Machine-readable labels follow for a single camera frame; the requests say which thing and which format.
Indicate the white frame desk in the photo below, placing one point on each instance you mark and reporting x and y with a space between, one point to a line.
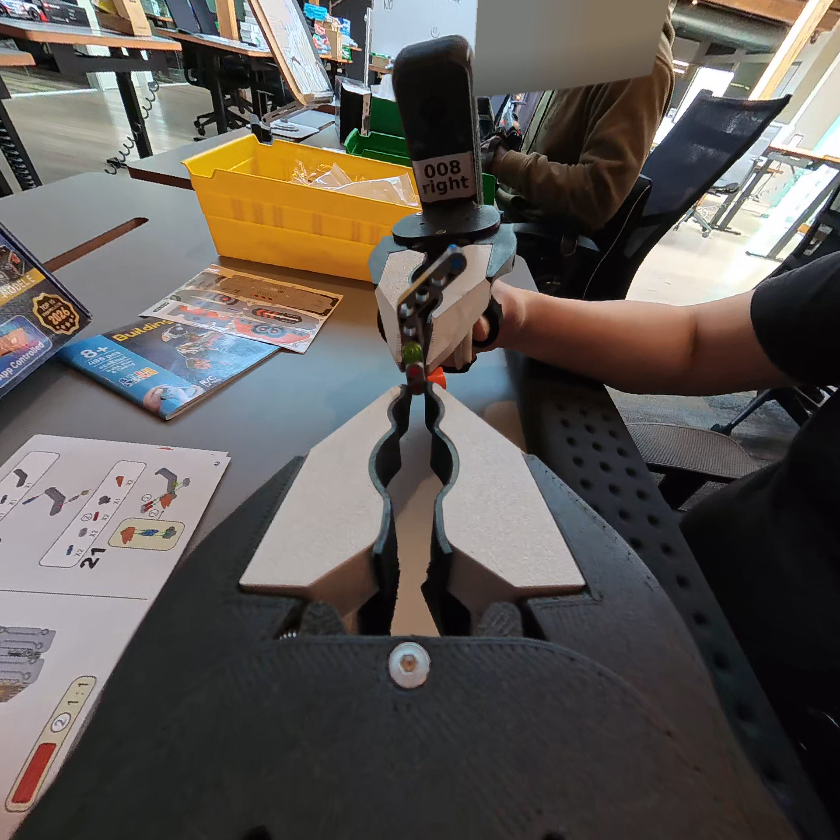
807 157

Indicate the yellow plastic bin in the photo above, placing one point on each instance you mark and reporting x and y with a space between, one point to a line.
282 223

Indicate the wooden top standing desk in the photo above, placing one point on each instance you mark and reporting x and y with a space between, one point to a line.
79 39

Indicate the black perforated panel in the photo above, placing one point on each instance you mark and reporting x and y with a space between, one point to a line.
590 446

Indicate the orange grey sticker sheet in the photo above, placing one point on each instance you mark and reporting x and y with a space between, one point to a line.
249 308

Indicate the tilted display board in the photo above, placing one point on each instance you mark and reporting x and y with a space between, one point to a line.
295 52

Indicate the person's right hand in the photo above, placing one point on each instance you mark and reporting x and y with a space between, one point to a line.
515 321

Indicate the whiteboard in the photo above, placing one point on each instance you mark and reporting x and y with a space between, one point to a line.
420 19

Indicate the black box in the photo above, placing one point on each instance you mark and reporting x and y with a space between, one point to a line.
354 108

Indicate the brown mesh chair seat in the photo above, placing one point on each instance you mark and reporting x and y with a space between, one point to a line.
689 453

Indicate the blue robot kit box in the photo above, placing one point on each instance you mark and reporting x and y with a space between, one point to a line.
33 315

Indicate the open white instruction booklet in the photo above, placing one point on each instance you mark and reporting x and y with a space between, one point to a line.
98 512

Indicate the grey angled toy beam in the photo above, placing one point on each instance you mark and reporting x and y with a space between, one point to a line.
430 282

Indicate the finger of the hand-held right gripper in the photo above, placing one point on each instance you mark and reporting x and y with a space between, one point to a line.
390 282
469 289

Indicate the person's right forearm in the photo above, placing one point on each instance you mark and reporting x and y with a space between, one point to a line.
656 341

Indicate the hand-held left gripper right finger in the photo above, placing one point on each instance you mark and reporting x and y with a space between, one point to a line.
512 525

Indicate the clear plastic parts bags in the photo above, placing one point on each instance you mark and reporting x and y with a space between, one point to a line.
367 187

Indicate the green plastic bin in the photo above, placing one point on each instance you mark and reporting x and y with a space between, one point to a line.
387 118

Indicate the adjacent grey table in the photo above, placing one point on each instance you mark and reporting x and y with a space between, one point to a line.
164 164

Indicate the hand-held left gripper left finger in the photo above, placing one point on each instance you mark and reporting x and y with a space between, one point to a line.
315 525

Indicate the grey desk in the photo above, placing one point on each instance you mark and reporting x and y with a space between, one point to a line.
295 394

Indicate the blue cover instruction booklet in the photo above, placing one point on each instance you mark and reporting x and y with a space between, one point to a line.
164 367

